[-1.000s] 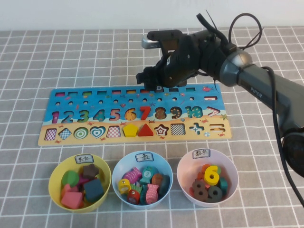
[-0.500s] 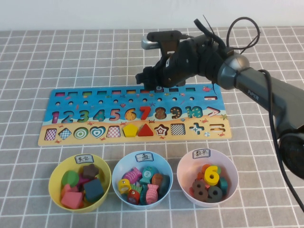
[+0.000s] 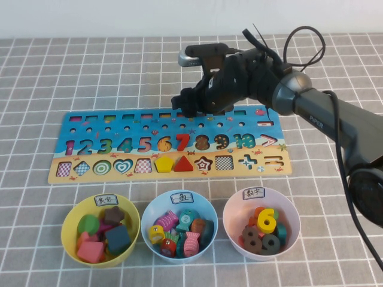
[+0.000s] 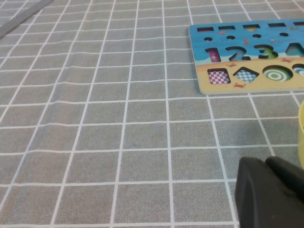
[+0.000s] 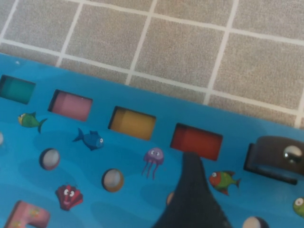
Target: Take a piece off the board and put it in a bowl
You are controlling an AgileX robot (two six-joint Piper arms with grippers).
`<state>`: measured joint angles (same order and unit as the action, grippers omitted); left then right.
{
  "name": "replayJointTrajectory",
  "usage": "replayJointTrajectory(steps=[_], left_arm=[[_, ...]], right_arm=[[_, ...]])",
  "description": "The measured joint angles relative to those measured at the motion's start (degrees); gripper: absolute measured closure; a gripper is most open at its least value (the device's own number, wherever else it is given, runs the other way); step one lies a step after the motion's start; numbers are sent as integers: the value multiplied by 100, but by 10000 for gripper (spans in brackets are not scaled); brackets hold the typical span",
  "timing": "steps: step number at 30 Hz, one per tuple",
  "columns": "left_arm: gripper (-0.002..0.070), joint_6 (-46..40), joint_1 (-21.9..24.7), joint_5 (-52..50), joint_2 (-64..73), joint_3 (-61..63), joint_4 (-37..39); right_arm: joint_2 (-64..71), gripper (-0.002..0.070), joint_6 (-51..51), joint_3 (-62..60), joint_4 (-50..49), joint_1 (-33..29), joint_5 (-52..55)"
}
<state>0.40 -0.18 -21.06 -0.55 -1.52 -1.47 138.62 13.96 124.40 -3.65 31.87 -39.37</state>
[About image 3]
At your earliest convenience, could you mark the teal wooden number piece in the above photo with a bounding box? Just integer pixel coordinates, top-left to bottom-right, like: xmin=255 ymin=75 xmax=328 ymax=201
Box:
xmin=275 ymin=222 xmax=288 ymax=246

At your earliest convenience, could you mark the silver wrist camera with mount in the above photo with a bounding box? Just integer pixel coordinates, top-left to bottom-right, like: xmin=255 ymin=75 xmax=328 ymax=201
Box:
xmin=178 ymin=43 xmax=233 ymax=71

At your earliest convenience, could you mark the green round wooden piece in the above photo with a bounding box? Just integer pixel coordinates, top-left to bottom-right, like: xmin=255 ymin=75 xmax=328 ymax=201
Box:
xmin=77 ymin=214 xmax=101 ymax=237

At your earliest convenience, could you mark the dark grey wooden number nine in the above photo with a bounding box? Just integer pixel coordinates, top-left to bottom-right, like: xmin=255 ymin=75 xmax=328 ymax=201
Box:
xmin=259 ymin=233 xmax=281 ymax=256

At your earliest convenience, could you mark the red wooden triangle piece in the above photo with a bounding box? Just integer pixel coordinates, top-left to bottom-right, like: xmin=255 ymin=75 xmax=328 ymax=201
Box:
xmin=173 ymin=155 xmax=194 ymax=173

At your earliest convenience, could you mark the colourful wooden puzzle board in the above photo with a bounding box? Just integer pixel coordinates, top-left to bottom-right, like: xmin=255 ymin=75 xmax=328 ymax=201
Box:
xmin=47 ymin=104 xmax=293 ymax=185

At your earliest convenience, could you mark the salmon wooden block piece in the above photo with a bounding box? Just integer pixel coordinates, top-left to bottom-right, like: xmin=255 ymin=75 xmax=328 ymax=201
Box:
xmin=76 ymin=241 xmax=105 ymax=264

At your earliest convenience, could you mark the brown wooden star piece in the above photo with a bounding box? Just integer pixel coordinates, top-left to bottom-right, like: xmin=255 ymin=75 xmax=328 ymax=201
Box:
xmin=104 ymin=206 xmax=125 ymax=227

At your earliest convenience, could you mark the brown wooden number eight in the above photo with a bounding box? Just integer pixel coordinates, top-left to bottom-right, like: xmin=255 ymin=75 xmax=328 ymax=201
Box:
xmin=241 ymin=226 xmax=264 ymax=254

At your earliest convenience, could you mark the pink plastic bowl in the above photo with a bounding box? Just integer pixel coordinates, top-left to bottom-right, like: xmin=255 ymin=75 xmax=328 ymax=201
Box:
xmin=221 ymin=187 xmax=301 ymax=262

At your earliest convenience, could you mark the magenta wooden shape piece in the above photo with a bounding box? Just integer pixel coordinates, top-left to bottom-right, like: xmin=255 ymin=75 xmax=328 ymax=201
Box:
xmin=98 ymin=219 xmax=113 ymax=240

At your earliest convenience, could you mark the orange brown wooden fish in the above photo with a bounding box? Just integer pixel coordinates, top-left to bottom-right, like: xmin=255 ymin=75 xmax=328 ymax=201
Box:
xmin=191 ymin=218 xmax=206 ymax=237

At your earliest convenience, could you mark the dark blue wooden square piece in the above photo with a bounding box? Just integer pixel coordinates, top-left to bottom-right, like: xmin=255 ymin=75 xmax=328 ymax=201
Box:
xmin=104 ymin=224 xmax=132 ymax=255

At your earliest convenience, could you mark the thin black cable tie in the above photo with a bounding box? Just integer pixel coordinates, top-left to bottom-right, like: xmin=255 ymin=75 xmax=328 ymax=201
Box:
xmin=252 ymin=23 xmax=268 ymax=52

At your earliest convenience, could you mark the red wooden fish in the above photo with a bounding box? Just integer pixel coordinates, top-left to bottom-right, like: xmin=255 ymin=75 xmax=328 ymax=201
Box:
xmin=160 ymin=238 xmax=177 ymax=257

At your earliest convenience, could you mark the yellow wooden pentagon piece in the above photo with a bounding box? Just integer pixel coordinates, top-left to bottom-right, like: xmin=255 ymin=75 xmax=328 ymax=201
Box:
xmin=154 ymin=155 xmax=174 ymax=174

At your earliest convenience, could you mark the teal green wooden fish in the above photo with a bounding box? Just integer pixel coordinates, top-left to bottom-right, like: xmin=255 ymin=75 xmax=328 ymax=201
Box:
xmin=175 ymin=236 xmax=188 ymax=258

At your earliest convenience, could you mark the light blue plastic bowl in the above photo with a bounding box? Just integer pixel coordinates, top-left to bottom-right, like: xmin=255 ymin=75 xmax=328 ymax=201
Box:
xmin=140 ymin=190 xmax=218 ymax=264

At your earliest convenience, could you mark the pink striped wooden fish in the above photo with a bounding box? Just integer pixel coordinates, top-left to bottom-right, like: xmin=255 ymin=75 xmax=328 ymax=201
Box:
xmin=154 ymin=210 xmax=180 ymax=231

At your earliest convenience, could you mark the teal wooden fish with number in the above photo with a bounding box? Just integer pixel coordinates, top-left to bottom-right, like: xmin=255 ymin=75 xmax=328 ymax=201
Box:
xmin=175 ymin=209 xmax=200 ymax=233

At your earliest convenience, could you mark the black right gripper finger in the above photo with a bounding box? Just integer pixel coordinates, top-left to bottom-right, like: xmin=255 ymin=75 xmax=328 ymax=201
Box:
xmin=172 ymin=87 xmax=200 ymax=110
xmin=181 ymin=101 xmax=210 ymax=118

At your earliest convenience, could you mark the yellow wooden number six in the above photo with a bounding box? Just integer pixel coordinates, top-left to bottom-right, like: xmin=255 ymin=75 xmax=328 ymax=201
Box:
xmin=257 ymin=208 xmax=276 ymax=234

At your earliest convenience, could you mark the black cable tie loop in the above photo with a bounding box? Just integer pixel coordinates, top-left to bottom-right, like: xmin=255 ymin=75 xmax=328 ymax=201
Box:
xmin=284 ymin=26 xmax=326 ymax=74

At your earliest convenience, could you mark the dark teal wooden fish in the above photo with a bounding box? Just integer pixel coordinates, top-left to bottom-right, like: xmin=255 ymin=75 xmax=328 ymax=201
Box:
xmin=200 ymin=220 xmax=215 ymax=248

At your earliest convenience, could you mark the yellow plastic bowl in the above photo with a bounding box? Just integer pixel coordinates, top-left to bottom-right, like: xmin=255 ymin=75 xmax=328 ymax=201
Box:
xmin=60 ymin=194 xmax=141 ymax=268

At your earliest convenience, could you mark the yellow wooden fish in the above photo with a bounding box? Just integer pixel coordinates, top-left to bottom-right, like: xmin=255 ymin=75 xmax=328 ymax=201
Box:
xmin=148 ymin=224 xmax=166 ymax=245

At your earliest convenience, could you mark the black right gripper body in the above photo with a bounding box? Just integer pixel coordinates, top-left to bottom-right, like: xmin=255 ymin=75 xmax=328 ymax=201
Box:
xmin=194 ymin=52 xmax=261 ymax=116

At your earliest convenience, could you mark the red wooden number seven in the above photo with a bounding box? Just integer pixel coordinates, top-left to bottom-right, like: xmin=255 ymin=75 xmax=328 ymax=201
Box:
xmin=175 ymin=133 xmax=191 ymax=152

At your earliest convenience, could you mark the pink wooden shape piece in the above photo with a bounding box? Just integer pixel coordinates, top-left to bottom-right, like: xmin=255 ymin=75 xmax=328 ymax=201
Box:
xmin=77 ymin=231 xmax=99 ymax=249

